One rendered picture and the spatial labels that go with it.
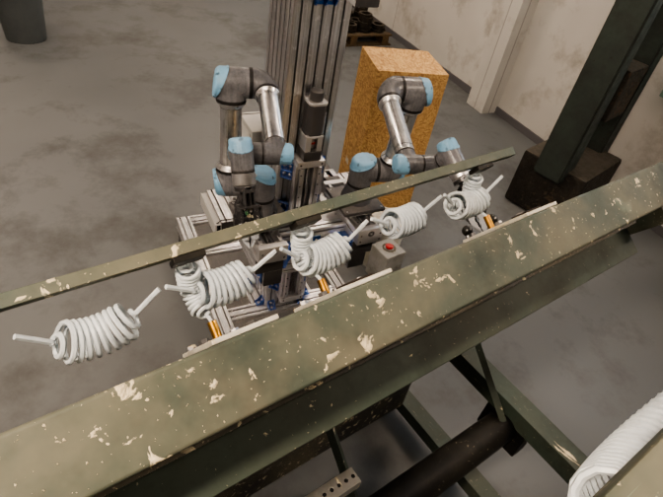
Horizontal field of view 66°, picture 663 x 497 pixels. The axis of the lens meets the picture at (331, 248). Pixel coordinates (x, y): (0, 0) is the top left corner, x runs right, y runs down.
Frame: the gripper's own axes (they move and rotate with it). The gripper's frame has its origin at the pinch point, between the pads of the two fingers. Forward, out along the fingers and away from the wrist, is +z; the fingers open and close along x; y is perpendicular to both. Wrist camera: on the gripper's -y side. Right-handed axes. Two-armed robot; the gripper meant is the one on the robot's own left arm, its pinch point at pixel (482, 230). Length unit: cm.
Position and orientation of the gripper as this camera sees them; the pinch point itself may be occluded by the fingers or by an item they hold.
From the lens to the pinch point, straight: 188.5
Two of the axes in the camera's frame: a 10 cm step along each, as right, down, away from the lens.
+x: -7.1, 3.6, 6.1
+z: 3.8, 9.2, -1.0
